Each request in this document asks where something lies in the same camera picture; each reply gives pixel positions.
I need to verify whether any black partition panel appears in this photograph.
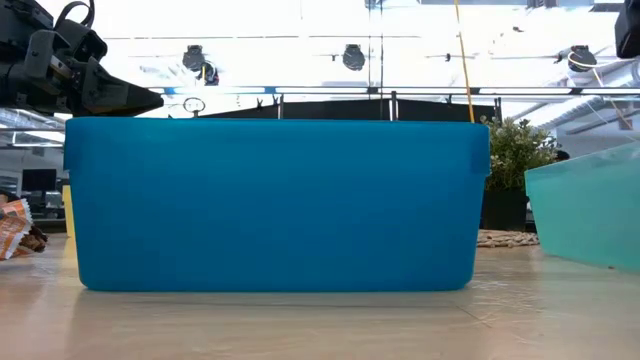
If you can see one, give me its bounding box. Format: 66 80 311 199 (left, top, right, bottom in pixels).
199 97 501 123

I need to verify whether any blue plastic bin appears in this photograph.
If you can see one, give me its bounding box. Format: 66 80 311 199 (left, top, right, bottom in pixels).
63 117 491 293

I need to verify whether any green translucent plastic bin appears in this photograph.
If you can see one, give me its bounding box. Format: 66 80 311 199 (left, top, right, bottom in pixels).
523 141 640 274

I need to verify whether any yellow translucent plastic bin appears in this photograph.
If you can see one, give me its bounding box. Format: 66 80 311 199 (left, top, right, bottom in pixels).
61 184 76 239

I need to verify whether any small potted green plant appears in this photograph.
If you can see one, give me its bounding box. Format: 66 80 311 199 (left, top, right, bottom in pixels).
479 115 561 232

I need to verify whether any black ceiling cord reel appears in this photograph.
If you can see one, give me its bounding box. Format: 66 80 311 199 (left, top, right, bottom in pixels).
567 44 599 74
342 43 367 71
182 44 207 72

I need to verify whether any round wicker tray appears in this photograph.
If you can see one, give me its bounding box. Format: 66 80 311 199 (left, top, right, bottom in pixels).
475 228 541 249

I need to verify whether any black monitor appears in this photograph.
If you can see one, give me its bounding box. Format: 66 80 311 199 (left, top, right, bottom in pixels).
20 168 58 192

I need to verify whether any yellow hanging cable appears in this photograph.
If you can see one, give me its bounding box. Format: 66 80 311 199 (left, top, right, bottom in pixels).
453 0 476 124

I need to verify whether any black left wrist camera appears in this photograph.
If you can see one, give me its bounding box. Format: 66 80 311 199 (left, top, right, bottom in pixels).
53 18 109 64

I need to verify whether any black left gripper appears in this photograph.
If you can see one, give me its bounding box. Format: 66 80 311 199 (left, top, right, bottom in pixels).
0 0 165 118

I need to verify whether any orange brown granola bar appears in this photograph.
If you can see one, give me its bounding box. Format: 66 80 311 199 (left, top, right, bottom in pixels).
0 197 50 261

